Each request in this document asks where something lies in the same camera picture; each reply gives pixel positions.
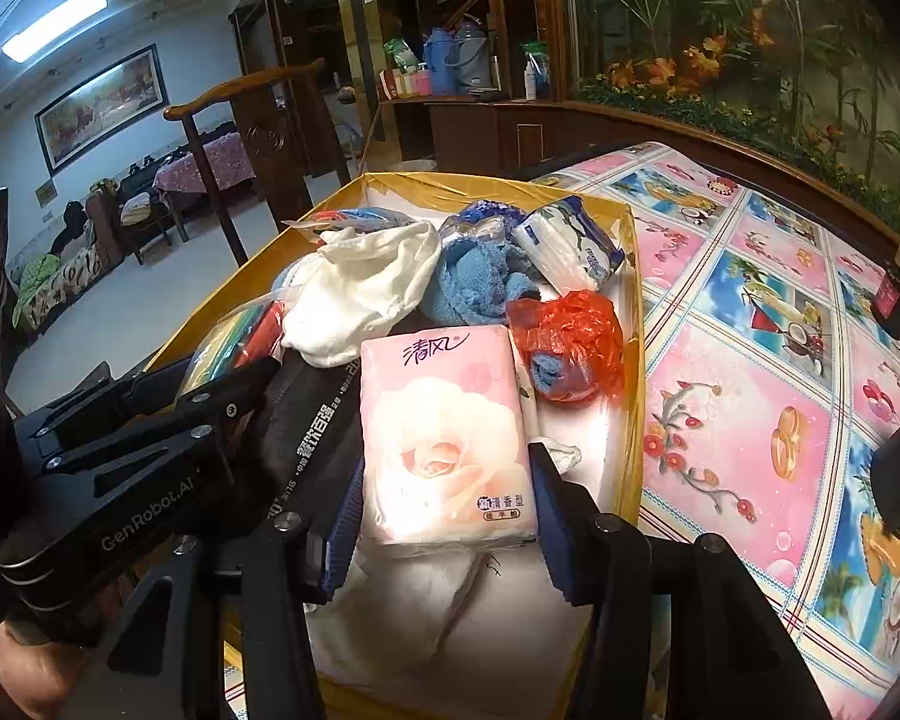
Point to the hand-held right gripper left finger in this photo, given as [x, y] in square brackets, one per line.
[337, 540]

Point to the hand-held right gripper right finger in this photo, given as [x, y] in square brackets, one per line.
[551, 525]

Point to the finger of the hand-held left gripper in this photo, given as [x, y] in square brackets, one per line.
[142, 457]
[195, 390]

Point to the black foil packet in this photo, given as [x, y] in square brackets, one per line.
[322, 427]

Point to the pink tissue pack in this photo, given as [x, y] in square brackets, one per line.
[442, 427]

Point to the yellow cardboard box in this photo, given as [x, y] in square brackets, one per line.
[624, 360]

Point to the red plastic bag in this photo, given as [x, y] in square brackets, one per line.
[570, 337]

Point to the white cloth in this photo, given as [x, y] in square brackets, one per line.
[360, 292]

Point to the coloured straws pack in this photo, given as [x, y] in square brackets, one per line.
[345, 219]

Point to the blue towel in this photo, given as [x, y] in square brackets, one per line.
[480, 277]

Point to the blue white tissue packet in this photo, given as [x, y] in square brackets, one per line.
[566, 244]

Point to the person's left hand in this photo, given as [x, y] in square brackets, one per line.
[15, 671]

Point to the sofa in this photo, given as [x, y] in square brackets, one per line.
[60, 270]

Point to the table with purple cloth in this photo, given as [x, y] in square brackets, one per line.
[202, 165]

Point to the wooden chair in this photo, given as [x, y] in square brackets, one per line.
[266, 142]

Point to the pink container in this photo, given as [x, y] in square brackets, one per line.
[409, 82]

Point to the green packet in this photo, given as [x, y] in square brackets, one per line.
[397, 56]

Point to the wooden sideboard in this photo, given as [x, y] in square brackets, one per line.
[495, 135]

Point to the ceiling light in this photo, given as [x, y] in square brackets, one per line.
[52, 19]

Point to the dark bottle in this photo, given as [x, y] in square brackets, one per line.
[896, 292]

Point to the grey blue thermos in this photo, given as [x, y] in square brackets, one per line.
[472, 56]

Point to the white spray bottle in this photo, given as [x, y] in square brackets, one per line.
[532, 73]

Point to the small wall plaque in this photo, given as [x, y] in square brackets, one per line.
[43, 191]

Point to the framed wall painting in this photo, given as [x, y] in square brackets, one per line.
[101, 109]

